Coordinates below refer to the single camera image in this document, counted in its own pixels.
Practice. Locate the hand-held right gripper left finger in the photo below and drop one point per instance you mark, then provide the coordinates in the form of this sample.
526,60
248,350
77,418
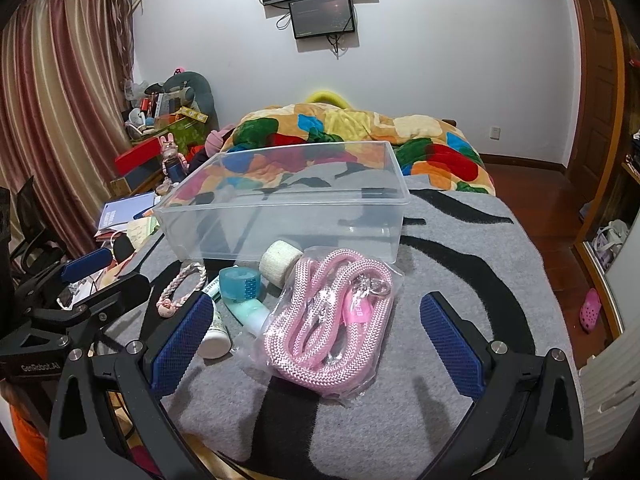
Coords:
180,345

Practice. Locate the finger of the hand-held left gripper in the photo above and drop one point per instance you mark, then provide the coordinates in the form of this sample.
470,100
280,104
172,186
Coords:
120,292
85,265

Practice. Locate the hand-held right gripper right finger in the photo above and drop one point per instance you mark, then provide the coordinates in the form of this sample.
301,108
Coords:
450,345

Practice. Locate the white tube with green print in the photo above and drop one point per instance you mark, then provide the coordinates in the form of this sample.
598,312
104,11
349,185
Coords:
215,344

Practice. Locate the mint green small bottle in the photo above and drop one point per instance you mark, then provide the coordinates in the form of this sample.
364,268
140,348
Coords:
245,313

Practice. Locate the teal tape roll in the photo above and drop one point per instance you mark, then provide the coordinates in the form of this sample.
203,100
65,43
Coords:
240,285

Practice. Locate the beige bandage roll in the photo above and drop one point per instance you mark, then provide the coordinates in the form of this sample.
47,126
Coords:
277,260

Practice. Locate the clear plastic storage box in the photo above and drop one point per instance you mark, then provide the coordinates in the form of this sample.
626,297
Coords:
280,230

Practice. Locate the beige paper sheet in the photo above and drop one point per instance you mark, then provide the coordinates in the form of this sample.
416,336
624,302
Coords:
142,232

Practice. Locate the white and blue notebook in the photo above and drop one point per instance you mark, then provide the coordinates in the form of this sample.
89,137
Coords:
122,210

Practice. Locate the black office chair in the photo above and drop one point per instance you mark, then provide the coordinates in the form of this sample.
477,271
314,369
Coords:
35,220

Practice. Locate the orange clothing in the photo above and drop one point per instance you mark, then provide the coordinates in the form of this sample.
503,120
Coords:
30,440

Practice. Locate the red box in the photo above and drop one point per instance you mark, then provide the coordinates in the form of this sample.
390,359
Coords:
137,157

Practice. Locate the pink bunny drink bottle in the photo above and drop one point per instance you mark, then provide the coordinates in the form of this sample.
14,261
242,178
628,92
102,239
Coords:
172,157

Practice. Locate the pink clog shoe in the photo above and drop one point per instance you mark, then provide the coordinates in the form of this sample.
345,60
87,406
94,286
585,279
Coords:
590,310

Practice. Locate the small white fan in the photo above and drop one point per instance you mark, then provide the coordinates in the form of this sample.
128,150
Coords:
134,124

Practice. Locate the green cardboard box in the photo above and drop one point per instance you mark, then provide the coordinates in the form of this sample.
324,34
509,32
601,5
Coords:
182,132

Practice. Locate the pink knitted hat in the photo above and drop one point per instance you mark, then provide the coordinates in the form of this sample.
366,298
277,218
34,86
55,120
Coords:
216,139

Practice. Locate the pink and beige curtain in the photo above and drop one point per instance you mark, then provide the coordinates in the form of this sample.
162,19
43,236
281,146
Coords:
60,85

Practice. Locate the white bag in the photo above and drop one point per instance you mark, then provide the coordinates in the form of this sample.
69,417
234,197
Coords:
612,242

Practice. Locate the grey plush toy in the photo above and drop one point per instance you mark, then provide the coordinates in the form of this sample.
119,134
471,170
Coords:
197,85

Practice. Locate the colourful patchwork blanket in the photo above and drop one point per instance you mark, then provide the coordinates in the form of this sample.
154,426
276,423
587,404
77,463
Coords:
350,125

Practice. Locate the wooden door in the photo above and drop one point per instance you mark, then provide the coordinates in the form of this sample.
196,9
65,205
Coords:
595,110

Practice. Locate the yellow pillow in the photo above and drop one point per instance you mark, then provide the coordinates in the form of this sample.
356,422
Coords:
327,96

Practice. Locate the white wall outlet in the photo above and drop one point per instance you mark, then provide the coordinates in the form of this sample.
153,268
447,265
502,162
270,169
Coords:
494,134

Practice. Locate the small black wall monitor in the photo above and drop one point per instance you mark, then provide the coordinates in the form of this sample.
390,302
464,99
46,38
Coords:
322,15

